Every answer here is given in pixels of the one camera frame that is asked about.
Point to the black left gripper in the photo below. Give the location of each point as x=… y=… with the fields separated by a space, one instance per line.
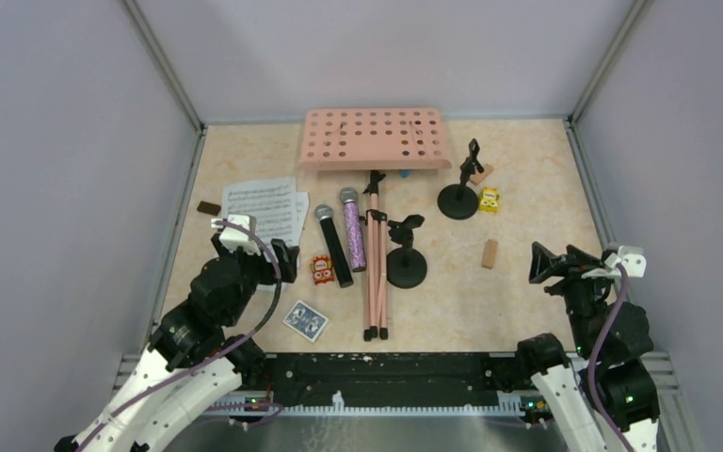
x=287 y=256

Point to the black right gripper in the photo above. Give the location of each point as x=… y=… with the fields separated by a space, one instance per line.
x=542 y=261

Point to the black grey microphone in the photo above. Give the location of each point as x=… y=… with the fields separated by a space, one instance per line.
x=324 y=215

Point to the purple glitter microphone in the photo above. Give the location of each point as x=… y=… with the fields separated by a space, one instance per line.
x=349 y=198

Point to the black microphone desk stand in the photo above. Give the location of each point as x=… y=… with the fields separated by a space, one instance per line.
x=406 y=266

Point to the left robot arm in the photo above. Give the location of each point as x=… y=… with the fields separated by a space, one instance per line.
x=190 y=362

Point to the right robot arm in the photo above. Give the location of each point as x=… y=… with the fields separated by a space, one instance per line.
x=611 y=404

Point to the red owl toy block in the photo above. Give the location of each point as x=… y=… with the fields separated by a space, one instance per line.
x=322 y=269

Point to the blue playing card box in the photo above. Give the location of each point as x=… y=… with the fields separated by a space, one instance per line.
x=306 y=321

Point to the long wooden block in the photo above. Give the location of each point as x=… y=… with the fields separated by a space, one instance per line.
x=489 y=254

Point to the dark brown flat block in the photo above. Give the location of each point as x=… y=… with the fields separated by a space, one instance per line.
x=209 y=208

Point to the yellow owl toy block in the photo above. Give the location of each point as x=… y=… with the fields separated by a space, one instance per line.
x=489 y=200

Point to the small wooden block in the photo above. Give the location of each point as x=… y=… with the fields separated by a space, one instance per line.
x=480 y=177

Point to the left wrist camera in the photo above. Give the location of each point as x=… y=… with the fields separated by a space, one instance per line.
x=234 y=232

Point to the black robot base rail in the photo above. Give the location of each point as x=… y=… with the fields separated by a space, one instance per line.
x=404 y=380

